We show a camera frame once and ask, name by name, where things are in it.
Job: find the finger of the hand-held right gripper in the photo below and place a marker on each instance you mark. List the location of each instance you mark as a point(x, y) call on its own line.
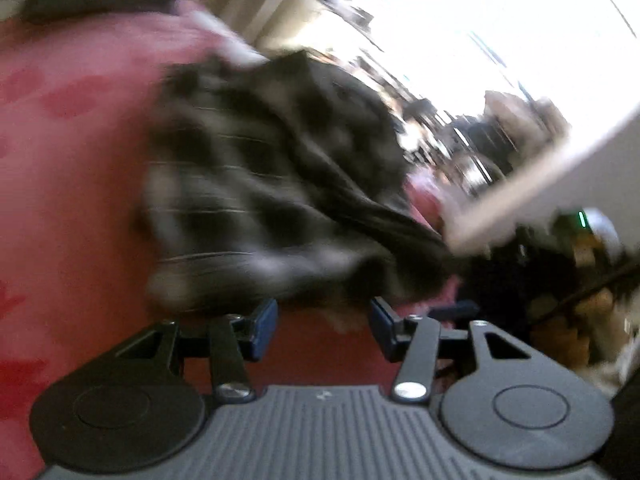
point(450, 311)

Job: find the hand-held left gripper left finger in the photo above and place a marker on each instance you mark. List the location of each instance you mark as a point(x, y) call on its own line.
point(262, 327)

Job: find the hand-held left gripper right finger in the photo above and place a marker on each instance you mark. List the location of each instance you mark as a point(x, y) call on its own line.
point(384, 327)

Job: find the wheelchair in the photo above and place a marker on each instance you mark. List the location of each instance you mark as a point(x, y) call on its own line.
point(480, 145)

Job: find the beige cloth bundle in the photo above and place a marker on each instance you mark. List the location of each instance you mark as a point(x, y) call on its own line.
point(525, 112)

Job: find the pink floral blanket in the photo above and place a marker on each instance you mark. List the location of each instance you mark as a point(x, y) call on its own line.
point(65, 185)

